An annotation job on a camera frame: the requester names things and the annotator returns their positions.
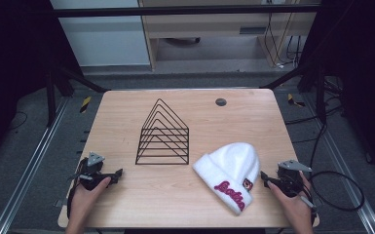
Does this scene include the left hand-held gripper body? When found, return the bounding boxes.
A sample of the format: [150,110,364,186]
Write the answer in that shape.
[76,151,112,191]

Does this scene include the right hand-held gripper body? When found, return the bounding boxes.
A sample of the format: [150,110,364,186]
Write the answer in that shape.
[275,159,314,198]

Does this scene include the white knit beanie hat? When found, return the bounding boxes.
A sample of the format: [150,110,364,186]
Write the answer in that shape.
[192,141,261,216]

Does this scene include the person's right hand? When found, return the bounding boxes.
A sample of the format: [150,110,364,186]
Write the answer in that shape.
[266,171,316,229]

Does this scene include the person's left hand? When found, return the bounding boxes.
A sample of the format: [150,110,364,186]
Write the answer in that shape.
[67,176,112,226]

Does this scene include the yellow black floor tape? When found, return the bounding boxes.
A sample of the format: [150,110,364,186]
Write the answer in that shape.
[286,93,306,108]
[79,96,93,114]

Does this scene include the black metal stand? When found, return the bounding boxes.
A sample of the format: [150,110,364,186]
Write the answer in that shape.
[260,63,328,125]
[44,63,109,129]

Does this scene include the white cabinet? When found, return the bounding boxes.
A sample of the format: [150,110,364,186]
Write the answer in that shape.
[49,0,152,68]

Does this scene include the light wooden desk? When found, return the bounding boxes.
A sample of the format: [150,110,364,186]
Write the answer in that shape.
[137,0,319,71]

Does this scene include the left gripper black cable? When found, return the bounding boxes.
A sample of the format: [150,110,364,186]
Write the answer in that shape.
[66,157,90,219]

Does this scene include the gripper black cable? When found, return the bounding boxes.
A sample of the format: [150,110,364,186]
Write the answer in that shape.
[308,170,366,213]
[66,157,90,219]

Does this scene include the black floor cable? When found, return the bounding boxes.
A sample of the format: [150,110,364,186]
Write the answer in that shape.
[283,103,345,170]

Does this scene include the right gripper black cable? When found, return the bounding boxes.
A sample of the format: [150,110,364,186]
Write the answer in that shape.
[308,170,366,213]

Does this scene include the black wire rack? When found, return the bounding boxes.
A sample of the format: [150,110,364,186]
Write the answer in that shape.
[134,97,190,166]

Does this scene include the aluminium floor rail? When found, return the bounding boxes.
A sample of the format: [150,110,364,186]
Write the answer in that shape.
[304,96,375,234]
[0,97,70,234]

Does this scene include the hanging black cables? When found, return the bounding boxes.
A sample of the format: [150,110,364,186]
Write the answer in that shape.
[263,12,304,68]

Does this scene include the black horizontal frame bar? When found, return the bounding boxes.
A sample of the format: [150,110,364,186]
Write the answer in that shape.
[51,4,323,19]

